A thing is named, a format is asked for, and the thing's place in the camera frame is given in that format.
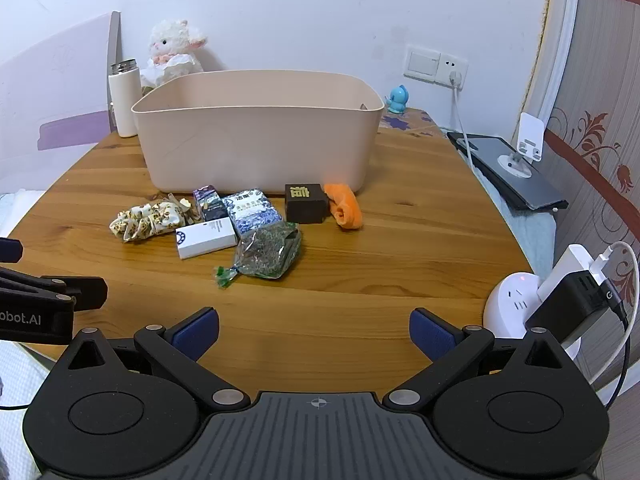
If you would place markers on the white wall switch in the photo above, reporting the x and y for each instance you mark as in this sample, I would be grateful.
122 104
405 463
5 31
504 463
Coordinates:
423 63

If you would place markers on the dark brown box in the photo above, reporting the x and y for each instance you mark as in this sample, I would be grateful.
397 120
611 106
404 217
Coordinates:
306 204

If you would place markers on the blue white patterned packet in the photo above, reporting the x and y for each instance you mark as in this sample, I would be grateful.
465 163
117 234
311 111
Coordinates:
252 212

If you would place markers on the blue bird figurine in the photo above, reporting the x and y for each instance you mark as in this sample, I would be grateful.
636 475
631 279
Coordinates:
398 100

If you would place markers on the white bedding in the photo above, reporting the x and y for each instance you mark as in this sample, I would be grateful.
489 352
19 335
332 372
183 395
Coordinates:
17 210

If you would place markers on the white thermos bottle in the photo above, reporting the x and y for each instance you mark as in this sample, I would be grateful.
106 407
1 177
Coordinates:
124 105

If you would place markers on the white wall socket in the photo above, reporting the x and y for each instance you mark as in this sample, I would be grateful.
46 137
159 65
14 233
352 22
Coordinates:
452 67

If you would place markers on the clear bag of green tea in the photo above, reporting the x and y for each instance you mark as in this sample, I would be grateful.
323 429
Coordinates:
267 252

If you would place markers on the floral printed cloth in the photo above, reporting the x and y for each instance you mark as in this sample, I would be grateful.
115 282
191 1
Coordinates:
407 121

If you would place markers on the pink plastic storage bin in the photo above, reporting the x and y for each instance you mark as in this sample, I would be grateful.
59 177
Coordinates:
250 150

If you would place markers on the orange rolled cloth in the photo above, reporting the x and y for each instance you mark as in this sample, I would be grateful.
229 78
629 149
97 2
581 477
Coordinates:
345 205

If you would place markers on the white charger block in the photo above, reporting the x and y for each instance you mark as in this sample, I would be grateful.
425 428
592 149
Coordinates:
565 267

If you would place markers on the white plush lamb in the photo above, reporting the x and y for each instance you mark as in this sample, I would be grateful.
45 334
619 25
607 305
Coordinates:
170 47

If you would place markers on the pale purple headboard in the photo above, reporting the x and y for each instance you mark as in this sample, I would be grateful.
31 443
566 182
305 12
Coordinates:
55 90

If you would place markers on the dark grey tablet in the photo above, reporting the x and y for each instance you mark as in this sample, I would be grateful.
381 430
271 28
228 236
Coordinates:
520 185

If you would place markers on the white phone stand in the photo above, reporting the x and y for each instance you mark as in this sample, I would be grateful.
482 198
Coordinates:
530 132

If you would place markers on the round white power strip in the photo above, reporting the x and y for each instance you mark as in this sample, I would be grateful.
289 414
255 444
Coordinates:
510 300

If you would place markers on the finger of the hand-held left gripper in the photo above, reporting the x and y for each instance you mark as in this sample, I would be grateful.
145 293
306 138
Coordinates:
10 250
85 292

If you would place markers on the floral fabric scrunchie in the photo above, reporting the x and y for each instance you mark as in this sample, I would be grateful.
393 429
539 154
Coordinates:
145 221

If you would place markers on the white cardboard box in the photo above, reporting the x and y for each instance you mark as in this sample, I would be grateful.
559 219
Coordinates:
205 239

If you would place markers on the black charger block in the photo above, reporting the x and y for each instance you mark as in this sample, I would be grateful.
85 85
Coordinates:
570 307

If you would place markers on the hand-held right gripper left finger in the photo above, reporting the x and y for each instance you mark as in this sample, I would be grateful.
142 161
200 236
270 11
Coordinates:
196 334

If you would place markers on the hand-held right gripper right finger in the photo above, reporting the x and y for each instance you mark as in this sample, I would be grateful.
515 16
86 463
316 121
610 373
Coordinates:
431 336

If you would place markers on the purple foil packet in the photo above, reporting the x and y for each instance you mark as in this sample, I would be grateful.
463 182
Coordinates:
210 202

